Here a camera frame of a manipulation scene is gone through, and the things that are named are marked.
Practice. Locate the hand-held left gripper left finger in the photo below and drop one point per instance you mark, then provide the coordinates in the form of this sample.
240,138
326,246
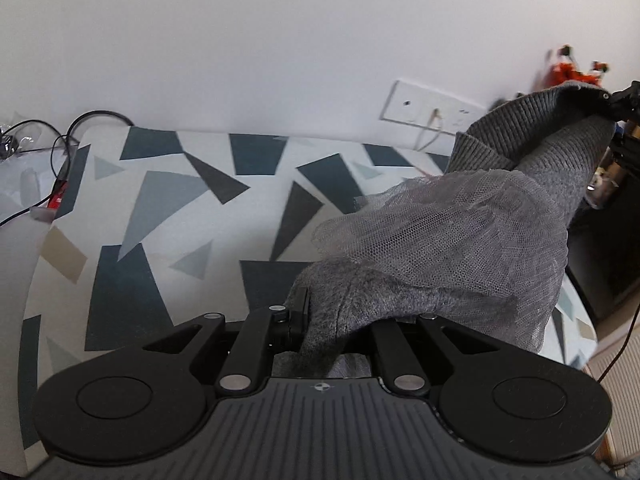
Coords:
295,325

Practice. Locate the white wall socket plate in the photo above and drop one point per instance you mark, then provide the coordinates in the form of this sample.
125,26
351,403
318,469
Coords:
405,102

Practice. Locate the grey knit sweater with tulle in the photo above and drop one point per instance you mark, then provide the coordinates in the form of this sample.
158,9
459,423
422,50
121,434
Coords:
450,240

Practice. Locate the dark cabinet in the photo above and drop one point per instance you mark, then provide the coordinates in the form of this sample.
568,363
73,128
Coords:
605,260

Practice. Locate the geometric patterned bed sheet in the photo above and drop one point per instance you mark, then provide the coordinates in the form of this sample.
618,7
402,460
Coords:
200,240

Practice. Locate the orange artificial flowers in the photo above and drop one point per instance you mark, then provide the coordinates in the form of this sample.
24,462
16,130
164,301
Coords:
565,71

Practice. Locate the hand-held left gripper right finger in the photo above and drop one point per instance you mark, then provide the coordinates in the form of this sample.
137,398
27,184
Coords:
392,347

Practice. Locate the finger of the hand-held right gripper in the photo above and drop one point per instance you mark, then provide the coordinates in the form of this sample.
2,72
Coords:
625,97
625,152

